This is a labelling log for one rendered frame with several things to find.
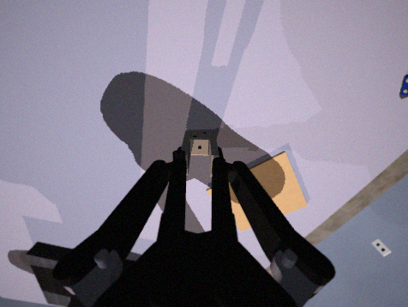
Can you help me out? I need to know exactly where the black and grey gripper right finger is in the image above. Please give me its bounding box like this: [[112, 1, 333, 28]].
[[209, 131, 336, 307]]

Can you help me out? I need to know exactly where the tan flat mat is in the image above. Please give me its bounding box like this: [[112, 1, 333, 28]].
[[229, 151, 307, 232]]

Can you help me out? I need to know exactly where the blue die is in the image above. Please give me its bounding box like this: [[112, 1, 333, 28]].
[[400, 75, 408, 96]]

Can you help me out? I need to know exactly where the white die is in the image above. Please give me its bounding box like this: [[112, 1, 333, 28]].
[[190, 131, 210, 155]]

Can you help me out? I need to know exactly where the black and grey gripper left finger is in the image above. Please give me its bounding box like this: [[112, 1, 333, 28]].
[[52, 130, 191, 307]]

